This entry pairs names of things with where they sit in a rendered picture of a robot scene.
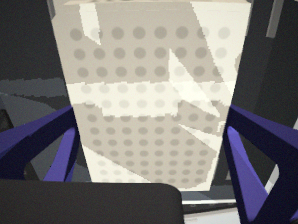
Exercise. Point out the light grey square plate with rg label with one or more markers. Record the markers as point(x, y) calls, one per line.
point(223, 216)

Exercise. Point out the dark grey perforated base plate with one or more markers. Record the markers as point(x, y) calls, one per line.
point(30, 174)

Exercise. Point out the white well plate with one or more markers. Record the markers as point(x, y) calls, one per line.
point(151, 83)

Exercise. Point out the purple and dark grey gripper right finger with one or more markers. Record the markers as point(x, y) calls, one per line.
point(279, 143)

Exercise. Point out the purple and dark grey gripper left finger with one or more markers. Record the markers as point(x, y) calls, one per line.
point(21, 144)

